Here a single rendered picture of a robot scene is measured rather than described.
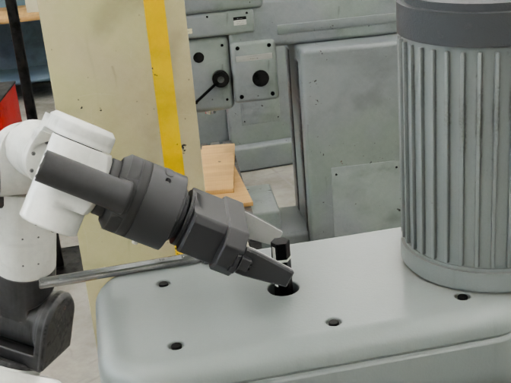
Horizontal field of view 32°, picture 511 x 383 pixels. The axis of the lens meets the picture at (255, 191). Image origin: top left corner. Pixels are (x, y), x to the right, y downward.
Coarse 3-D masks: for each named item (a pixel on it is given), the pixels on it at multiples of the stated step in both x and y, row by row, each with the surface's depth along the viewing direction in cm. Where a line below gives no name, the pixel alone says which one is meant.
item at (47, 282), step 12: (120, 264) 111; (132, 264) 110; (144, 264) 110; (156, 264) 110; (168, 264) 110; (180, 264) 111; (60, 276) 109; (72, 276) 109; (84, 276) 108; (96, 276) 109; (108, 276) 109
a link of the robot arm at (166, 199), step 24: (168, 168) 97; (168, 192) 94; (192, 192) 98; (144, 216) 94; (168, 216) 94; (192, 216) 95; (216, 216) 96; (240, 216) 99; (144, 240) 96; (192, 240) 95; (216, 240) 95; (240, 240) 95; (216, 264) 95
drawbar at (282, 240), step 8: (272, 240) 101; (280, 240) 101; (288, 240) 101; (280, 248) 100; (288, 248) 101; (272, 256) 101; (280, 256) 100; (288, 256) 101; (288, 264) 101; (280, 288) 102; (288, 288) 102
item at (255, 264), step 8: (248, 248) 95; (248, 256) 95; (256, 256) 95; (264, 256) 95; (240, 264) 94; (248, 264) 94; (256, 264) 95; (264, 264) 95; (272, 264) 96; (280, 264) 96; (240, 272) 95; (248, 272) 96; (256, 272) 96; (264, 272) 96; (272, 272) 96; (280, 272) 96; (288, 272) 96; (264, 280) 96; (272, 280) 96; (280, 280) 96; (288, 280) 96
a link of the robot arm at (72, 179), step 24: (48, 144) 94; (72, 144) 92; (48, 168) 88; (72, 168) 89; (96, 168) 93; (120, 168) 95; (144, 168) 95; (48, 192) 92; (72, 192) 90; (96, 192) 90; (120, 192) 90; (144, 192) 93; (24, 216) 93; (48, 216) 92; (72, 216) 94; (120, 216) 93
